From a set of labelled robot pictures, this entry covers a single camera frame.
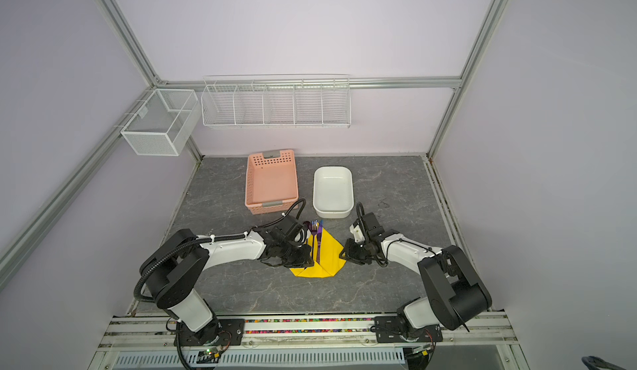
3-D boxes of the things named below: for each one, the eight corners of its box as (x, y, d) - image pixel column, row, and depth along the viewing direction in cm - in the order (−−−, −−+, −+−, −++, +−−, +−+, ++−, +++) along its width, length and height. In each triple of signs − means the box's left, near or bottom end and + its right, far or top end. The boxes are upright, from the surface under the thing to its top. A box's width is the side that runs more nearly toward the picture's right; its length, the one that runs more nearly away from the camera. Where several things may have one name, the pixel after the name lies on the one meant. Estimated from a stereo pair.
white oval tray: (312, 220, 100) (312, 212, 95) (314, 174, 115) (314, 166, 111) (354, 220, 100) (355, 212, 95) (350, 174, 115) (351, 166, 111)
